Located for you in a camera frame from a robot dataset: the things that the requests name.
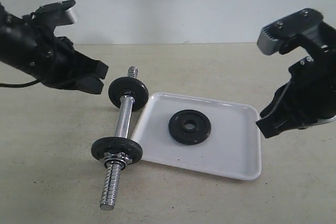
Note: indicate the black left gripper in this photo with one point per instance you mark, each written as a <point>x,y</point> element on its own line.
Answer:
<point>62,67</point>

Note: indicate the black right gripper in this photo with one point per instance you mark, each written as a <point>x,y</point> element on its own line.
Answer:
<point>307,100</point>

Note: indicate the black weight plate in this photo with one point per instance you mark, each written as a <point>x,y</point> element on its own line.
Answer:
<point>116,145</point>
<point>128,86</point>
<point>189,127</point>

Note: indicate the chrome threaded dumbbell bar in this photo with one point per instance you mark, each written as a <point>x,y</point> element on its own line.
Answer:
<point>113,173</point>

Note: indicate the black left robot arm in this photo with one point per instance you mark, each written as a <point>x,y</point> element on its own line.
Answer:
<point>28,43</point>

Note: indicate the white rectangular plastic tray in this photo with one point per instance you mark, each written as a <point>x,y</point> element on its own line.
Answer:
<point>233,148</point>

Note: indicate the chrome hex collar nut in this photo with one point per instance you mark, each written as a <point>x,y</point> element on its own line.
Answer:
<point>119,158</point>

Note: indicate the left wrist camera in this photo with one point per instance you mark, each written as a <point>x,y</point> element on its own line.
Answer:
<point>56,14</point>

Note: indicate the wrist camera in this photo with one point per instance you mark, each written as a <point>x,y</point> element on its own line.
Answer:
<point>56,14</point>
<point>276,34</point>

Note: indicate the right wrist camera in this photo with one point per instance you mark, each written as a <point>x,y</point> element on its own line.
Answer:
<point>276,34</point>

